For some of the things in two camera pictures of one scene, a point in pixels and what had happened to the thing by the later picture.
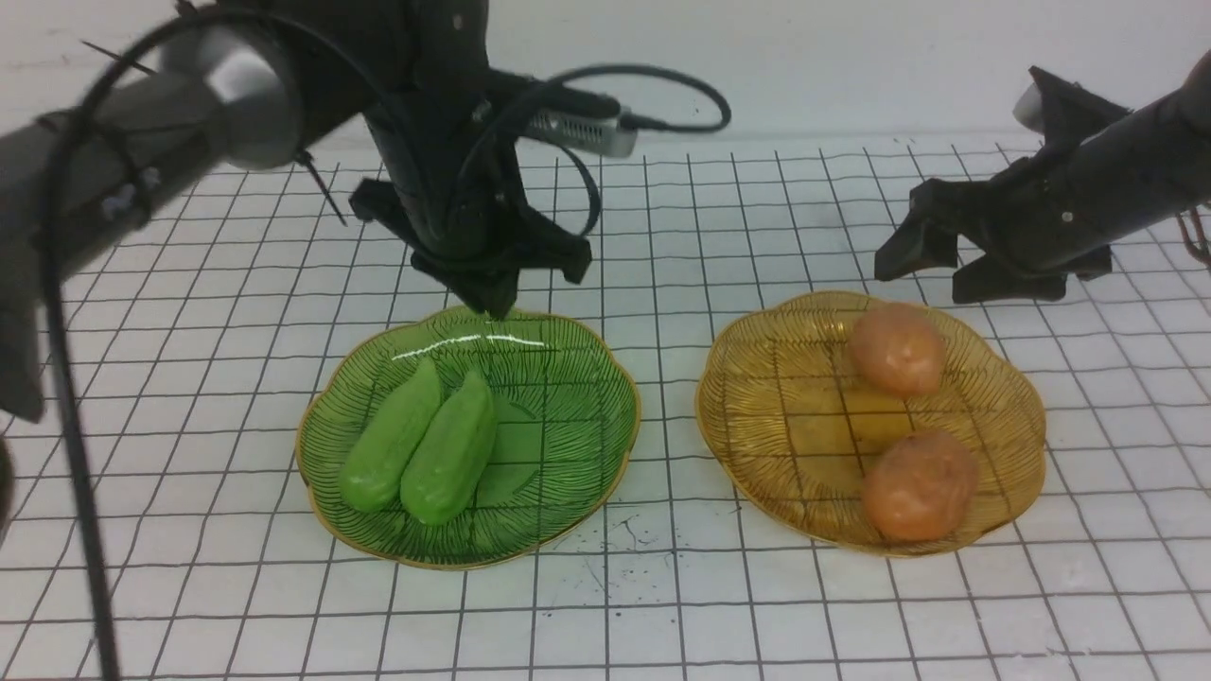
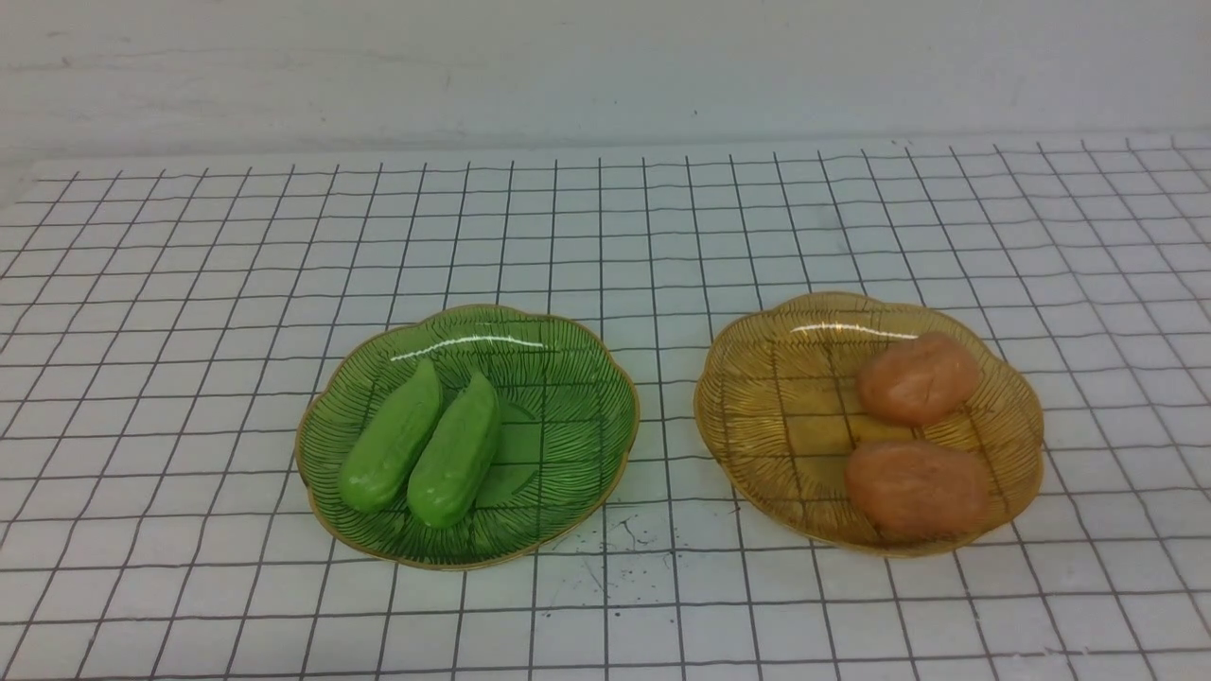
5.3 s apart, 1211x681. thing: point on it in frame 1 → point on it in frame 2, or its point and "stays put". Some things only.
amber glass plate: x=788 y=419 stays put
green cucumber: x=453 y=454 stays put
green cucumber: x=373 y=474 stays put
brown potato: x=897 y=350 → x=927 y=380
